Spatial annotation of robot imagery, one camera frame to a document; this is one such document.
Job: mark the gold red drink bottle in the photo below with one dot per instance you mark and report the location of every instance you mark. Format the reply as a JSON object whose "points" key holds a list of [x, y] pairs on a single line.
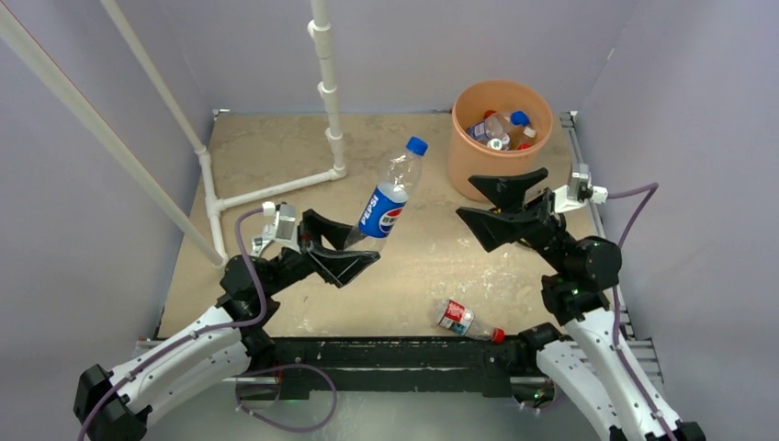
{"points": [[526, 139]]}

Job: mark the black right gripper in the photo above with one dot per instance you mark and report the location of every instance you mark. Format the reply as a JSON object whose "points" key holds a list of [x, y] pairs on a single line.
{"points": [[492, 227]]}

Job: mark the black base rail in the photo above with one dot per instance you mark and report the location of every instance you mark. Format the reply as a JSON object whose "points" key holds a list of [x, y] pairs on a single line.
{"points": [[403, 364]]}

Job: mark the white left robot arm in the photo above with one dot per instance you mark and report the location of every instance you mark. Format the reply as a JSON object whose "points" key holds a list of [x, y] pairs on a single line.
{"points": [[229, 338]]}

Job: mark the orange plastic bin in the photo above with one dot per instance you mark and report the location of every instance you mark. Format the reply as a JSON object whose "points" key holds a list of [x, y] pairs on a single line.
{"points": [[466, 157]]}

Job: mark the crushed white cap bottle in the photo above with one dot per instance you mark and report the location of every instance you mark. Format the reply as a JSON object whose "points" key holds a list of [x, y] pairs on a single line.
{"points": [[502, 144]]}

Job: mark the red blue label bottle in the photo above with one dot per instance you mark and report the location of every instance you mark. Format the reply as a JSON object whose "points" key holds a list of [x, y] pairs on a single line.
{"points": [[455, 317]]}

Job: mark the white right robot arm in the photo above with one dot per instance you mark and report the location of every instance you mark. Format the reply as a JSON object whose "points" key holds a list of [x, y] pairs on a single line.
{"points": [[592, 363]]}

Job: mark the white PVC pipe frame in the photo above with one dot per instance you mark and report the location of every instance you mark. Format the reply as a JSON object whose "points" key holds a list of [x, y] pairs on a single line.
{"points": [[28, 49]]}

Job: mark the small blue Pepsi bottle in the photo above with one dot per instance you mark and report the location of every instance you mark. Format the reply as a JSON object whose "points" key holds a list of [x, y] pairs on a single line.
{"points": [[486, 130]]}

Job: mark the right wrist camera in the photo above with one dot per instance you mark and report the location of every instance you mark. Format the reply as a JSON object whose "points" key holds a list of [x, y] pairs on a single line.
{"points": [[579, 191]]}

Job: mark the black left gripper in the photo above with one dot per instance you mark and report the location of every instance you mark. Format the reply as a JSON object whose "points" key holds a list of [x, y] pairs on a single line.
{"points": [[338, 266]]}

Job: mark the adjustable wrench red handle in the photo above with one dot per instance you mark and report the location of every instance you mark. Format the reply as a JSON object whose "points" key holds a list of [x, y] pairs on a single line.
{"points": [[263, 240]]}

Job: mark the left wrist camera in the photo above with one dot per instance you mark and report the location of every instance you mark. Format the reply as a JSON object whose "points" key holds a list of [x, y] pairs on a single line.
{"points": [[285, 218]]}

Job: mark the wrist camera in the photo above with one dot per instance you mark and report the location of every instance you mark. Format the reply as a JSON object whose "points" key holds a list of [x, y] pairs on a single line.
{"points": [[579, 191], [285, 218]]}

